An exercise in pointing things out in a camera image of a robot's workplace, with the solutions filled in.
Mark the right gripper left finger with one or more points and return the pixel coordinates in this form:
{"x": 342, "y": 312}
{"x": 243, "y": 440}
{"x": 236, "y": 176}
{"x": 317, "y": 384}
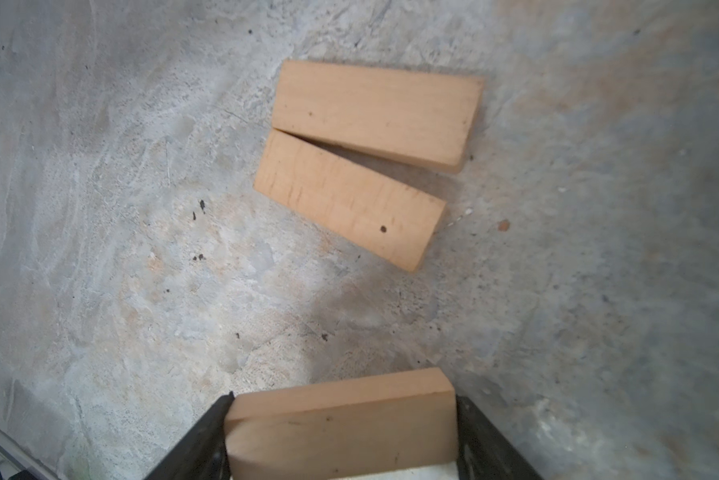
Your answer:
{"x": 201, "y": 454}

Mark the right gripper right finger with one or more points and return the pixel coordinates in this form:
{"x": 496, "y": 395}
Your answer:
{"x": 484, "y": 453}

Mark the natural wood block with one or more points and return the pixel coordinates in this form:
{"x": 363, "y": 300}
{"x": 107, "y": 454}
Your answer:
{"x": 416, "y": 118}
{"x": 344, "y": 428}
{"x": 382, "y": 215}

